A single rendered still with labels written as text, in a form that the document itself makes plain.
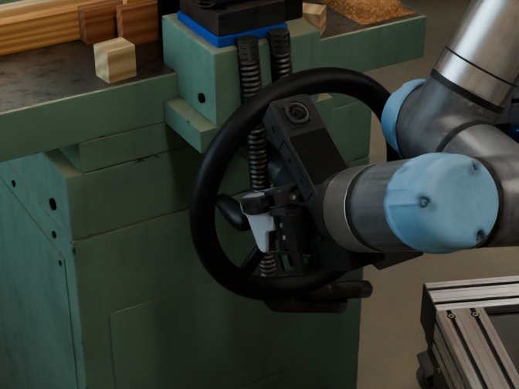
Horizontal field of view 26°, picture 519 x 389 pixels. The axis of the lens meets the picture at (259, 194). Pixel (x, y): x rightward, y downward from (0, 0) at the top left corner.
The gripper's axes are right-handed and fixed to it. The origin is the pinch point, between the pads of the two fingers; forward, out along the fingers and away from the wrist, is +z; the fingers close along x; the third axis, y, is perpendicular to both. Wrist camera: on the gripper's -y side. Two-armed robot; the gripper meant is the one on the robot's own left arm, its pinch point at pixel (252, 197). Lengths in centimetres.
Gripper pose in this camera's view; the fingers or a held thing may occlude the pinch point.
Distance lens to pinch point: 115.8
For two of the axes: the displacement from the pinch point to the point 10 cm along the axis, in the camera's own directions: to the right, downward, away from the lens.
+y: 2.5, 9.7, 0.6
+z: -4.4, 0.5, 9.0
